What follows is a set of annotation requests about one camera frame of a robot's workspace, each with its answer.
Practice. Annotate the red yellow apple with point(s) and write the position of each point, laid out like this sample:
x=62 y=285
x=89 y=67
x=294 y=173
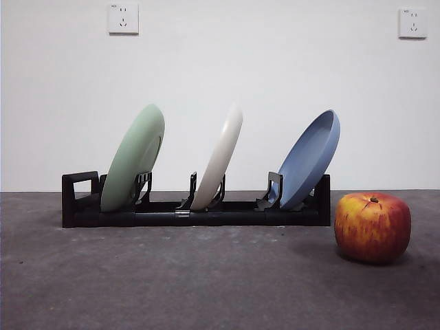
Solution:
x=373 y=228

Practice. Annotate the blue plate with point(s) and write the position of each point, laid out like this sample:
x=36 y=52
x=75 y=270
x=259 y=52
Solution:
x=306 y=161

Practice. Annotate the green plate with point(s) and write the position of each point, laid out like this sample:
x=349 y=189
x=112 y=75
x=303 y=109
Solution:
x=127 y=154

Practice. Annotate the white wall socket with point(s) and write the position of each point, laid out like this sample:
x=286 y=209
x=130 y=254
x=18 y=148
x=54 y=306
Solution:
x=124 y=18
x=413 y=23

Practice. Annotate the cream plate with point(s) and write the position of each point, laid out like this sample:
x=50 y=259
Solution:
x=220 y=161

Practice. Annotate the black plate rack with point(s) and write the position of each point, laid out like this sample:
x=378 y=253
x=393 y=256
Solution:
x=233 y=216

